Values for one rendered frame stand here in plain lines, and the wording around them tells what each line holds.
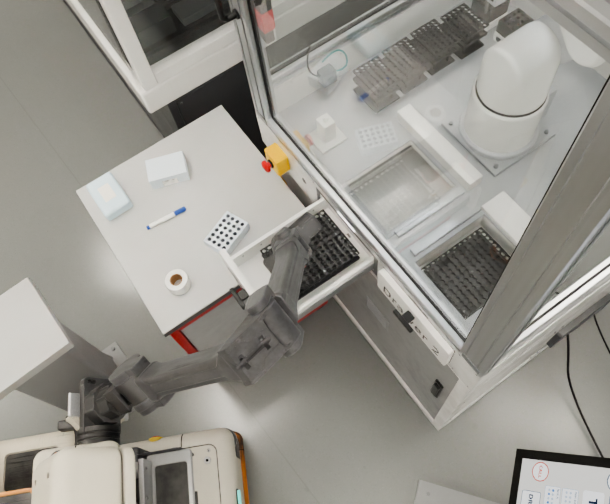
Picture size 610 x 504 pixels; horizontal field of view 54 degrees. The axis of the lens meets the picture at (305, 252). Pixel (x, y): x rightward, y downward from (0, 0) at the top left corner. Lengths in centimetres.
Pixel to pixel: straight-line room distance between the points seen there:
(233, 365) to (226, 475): 126
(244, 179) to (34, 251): 137
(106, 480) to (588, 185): 90
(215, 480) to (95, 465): 108
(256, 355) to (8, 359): 116
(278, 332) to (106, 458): 40
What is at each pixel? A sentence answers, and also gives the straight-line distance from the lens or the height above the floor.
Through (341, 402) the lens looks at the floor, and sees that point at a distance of 247.
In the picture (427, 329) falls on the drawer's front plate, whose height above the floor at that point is 93.
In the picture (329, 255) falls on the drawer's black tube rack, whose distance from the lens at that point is 168.
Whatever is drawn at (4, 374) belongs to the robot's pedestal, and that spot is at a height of 76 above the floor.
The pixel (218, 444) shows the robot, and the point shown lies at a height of 28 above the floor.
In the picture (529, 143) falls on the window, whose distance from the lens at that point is 85.
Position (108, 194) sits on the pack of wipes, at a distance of 205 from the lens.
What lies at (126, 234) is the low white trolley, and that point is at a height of 76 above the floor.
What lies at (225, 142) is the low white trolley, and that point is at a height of 76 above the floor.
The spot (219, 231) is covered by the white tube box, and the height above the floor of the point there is 80.
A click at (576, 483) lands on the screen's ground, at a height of 108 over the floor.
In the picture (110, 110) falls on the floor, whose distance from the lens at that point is 337.
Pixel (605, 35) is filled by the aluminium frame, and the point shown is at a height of 198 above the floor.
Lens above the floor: 242
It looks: 64 degrees down
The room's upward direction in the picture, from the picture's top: 11 degrees counter-clockwise
